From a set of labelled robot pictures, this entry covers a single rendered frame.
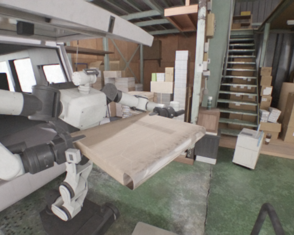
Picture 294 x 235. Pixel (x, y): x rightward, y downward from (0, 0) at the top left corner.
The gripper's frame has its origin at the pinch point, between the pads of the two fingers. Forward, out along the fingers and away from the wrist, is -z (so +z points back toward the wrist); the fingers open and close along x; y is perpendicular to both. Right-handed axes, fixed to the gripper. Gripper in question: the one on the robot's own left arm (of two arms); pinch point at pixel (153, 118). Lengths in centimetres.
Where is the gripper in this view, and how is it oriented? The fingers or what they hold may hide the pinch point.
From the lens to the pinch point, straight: 90.7
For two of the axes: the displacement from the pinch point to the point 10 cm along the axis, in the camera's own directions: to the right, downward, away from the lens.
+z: 6.7, -2.2, 7.1
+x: 0.0, 9.5, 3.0
